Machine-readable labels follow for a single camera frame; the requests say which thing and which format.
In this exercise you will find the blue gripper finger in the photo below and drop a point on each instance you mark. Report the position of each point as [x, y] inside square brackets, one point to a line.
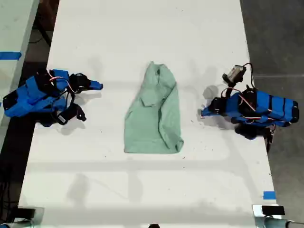
[208, 114]
[96, 87]
[96, 83]
[207, 110]

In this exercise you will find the pale green T-shirt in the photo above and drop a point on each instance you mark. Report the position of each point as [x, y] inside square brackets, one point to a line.
[152, 118]

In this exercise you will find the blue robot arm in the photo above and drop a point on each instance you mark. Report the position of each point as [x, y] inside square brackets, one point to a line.
[35, 99]
[266, 107]

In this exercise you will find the long blue tape strip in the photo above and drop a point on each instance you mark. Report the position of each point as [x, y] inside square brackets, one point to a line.
[10, 55]

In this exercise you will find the white side table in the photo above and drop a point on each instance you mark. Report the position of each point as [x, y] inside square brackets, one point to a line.
[14, 28]

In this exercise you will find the short blue tape piece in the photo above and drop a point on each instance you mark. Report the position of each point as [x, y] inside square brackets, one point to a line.
[269, 195]

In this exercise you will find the small black box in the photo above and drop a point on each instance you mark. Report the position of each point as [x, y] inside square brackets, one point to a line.
[26, 212]
[273, 210]

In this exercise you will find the black round object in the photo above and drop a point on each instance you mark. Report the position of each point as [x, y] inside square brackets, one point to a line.
[154, 226]

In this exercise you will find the black camera stalk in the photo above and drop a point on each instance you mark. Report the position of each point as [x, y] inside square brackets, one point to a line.
[80, 112]
[229, 89]

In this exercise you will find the grey and black camera box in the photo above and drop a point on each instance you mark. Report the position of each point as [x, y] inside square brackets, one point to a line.
[235, 73]

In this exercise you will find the black camera box white label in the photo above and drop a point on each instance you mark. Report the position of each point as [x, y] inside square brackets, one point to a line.
[63, 118]

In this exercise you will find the metal table bracket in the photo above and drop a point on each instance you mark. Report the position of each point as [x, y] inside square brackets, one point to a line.
[257, 216]
[38, 215]

